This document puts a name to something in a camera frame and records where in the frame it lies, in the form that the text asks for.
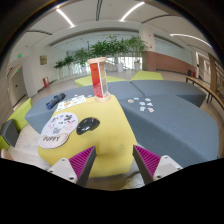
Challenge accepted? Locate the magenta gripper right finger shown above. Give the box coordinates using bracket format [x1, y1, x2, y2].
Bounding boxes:
[132, 144, 184, 186]

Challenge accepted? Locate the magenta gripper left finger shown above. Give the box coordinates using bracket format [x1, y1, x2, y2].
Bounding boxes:
[47, 145, 98, 188]

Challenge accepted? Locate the black computer mouse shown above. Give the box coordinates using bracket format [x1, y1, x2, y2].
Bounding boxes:
[76, 117, 100, 135]

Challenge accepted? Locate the round puppy mouse pad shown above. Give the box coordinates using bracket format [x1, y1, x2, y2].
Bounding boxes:
[38, 112, 78, 149]

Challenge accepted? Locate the grey right sofa section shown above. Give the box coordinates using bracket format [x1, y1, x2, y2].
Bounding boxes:
[120, 96, 219, 167]

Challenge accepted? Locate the white sticker sheet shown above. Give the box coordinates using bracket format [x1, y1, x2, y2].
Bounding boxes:
[56, 95, 86, 112]

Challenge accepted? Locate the folded blue umbrella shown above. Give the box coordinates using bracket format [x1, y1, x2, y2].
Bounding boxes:
[46, 93, 65, 110]

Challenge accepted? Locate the grey rear sofa section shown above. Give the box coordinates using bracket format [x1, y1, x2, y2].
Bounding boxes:
[131, 80, 206, 107]

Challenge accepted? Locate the dark grey chair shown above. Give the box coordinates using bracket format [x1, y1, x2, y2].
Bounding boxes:
[1, 119, 19, 146]

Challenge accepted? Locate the green side seat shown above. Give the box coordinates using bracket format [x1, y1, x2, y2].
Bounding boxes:
[0, 99, 32, 150]

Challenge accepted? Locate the green rear ottoman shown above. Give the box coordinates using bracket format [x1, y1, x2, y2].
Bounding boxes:
[75, 76, 122, 87]

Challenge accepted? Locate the red fire extinguisher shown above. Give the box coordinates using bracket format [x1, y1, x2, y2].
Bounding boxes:
[43, 77, 49, 88]

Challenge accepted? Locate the wooden bench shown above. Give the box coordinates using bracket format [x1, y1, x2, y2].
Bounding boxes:
[186, 76, 224, 110]

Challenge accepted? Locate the red wooden hourglass tower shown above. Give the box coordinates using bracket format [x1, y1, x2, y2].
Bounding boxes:
[87, 57, 110, 102]

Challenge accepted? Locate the potted green plant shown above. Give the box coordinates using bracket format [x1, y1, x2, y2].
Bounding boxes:
[127, 36, 148, 71]
[74, 48, 89, 73]

